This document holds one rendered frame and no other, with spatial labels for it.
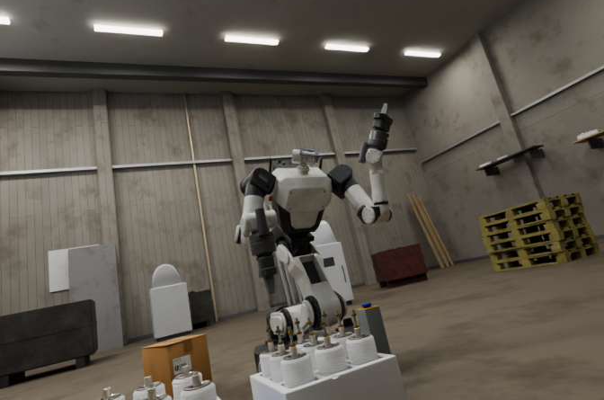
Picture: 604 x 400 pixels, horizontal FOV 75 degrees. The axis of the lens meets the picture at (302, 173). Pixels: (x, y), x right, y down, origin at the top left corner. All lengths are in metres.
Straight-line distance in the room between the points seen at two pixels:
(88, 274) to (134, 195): 1.97
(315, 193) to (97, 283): 7.57
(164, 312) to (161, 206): 3.07
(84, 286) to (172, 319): 2.26
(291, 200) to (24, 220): 8.43
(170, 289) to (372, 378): 6.40
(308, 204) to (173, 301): 5.91
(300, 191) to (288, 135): 9.54
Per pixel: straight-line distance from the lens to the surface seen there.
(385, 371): 1.41
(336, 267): 5.96
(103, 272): 9.15
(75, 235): 9.68
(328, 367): 1.36
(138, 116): 10.58
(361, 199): 1.86
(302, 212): 1.86
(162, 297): 7.56
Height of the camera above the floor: 0.47
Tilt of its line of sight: 15 degrees up
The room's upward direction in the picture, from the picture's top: 12 degrees counter-clockwise
